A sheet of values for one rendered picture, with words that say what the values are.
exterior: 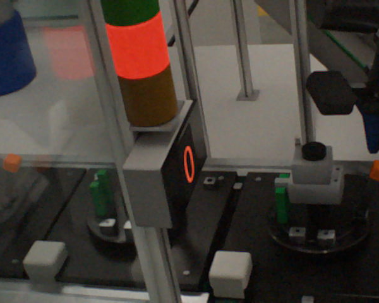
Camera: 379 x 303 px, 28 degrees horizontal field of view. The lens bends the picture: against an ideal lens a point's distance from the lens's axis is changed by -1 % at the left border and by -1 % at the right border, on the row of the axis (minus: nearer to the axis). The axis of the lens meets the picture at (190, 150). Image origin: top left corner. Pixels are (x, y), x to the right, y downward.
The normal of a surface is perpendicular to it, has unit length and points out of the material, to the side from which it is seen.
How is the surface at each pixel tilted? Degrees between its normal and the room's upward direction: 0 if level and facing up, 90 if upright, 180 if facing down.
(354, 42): 45
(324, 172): 90
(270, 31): 0
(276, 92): 0
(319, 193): 90
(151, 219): 90
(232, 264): 0
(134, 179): 90
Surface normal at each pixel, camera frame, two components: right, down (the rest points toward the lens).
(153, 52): 0.58, 0.37
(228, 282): -0.25, 0.56
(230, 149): -0.15, -0.83
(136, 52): 0.04, 0.55
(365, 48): 0.53, -0.50
